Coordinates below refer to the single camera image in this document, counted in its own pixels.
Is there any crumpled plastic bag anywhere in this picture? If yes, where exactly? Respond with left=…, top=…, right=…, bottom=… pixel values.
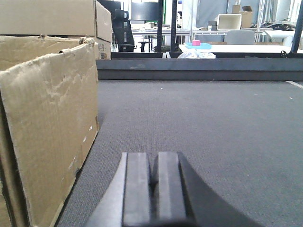
left=178, top=49, right=216, bottom=59

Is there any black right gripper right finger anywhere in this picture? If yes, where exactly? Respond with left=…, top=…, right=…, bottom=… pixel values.
left=153, top=152, right=260, bottom=227

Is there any dark table edge rail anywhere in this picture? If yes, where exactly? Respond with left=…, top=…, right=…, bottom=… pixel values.
left=96, top=58, right=303, bottom=81

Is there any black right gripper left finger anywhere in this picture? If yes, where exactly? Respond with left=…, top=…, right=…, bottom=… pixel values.
left=84, top=152, right=151, bottom=227

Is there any light blue tray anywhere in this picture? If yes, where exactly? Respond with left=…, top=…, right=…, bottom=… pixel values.
left=184, top=43, right=212, bottom=50

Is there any worn brown cardboard box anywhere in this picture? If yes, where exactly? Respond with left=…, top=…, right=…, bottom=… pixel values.
left=0, top=36, right=99, bottom=227

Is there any black office chair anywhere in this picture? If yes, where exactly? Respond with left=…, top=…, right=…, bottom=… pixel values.
left=112, top=9, right=135, bottom=52

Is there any white plastic bin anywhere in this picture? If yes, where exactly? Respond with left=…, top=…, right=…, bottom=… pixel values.
left=216, top=14, right=242, bottom=30

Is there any white table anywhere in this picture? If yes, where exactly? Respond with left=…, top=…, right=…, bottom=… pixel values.
left=192, top=44, right=291, bottom=53

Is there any pink cube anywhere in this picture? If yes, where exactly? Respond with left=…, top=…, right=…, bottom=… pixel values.
left=192, top=40, right=201, bottom=46

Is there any open cardboard box background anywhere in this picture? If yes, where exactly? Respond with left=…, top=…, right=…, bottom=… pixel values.
left=232, top=5, right=253, bottom=28

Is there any black vertical post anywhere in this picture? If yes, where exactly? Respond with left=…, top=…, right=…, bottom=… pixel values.
left=170, top=0, right=178, bottom=52

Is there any grey office chair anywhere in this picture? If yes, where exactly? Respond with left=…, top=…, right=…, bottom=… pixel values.
left=225, top=29, right=255, bottom=45

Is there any large stacked cardboard box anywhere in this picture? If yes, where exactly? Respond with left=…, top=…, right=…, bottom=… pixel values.
left=0, top=0, right=112, bottom=60

